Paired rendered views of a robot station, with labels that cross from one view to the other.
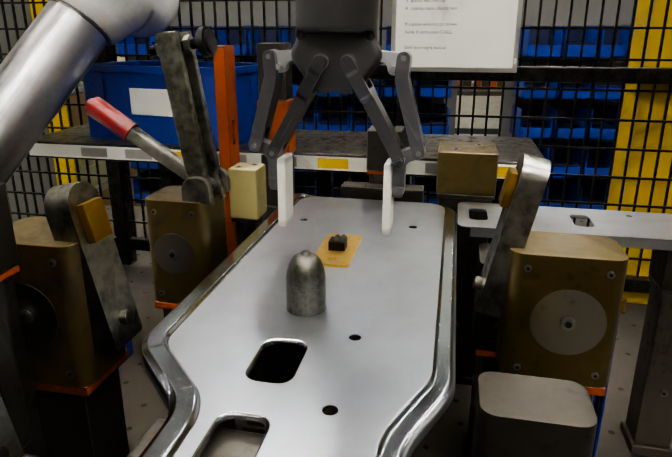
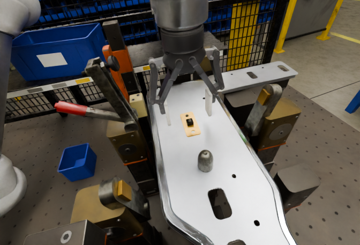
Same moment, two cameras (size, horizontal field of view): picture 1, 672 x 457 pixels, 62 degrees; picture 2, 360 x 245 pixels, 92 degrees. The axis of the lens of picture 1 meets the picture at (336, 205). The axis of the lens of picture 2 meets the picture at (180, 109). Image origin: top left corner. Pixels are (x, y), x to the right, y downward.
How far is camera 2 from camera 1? 30 cm
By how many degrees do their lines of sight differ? 31
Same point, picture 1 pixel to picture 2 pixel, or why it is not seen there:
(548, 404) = (304, 178)
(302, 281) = (208, 164)
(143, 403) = (114, 175)
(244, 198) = (140, 110)
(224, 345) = (195, 203)
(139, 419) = not seen: hidden behind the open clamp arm
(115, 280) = (137, 199)
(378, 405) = (268, 212)
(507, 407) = (295, 186)
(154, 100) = (54, 58)
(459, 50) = not seen: outside the picture
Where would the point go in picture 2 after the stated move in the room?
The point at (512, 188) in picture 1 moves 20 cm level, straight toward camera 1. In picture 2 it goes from (267, 99) to (343, 197)
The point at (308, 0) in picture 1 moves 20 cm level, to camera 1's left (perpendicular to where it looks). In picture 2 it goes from (175, 39) to (36, 78)
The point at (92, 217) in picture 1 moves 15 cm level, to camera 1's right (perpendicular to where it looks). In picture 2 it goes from (126, 193) to (211, 152)
